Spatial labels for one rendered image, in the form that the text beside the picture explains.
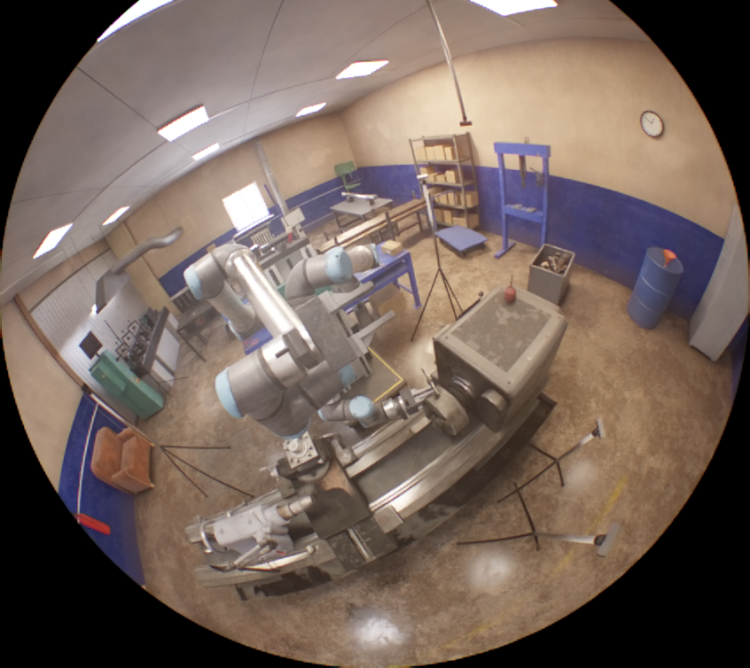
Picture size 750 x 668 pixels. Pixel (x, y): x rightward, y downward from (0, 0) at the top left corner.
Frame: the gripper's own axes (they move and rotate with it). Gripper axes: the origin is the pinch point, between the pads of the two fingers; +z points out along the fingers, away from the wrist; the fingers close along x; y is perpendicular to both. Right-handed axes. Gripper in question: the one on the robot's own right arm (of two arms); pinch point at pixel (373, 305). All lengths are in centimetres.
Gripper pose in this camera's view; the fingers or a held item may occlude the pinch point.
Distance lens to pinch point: 46.2
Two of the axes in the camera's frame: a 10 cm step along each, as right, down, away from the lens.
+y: -1.4, 3.2, 9.4
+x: 5.7, 8.0, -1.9
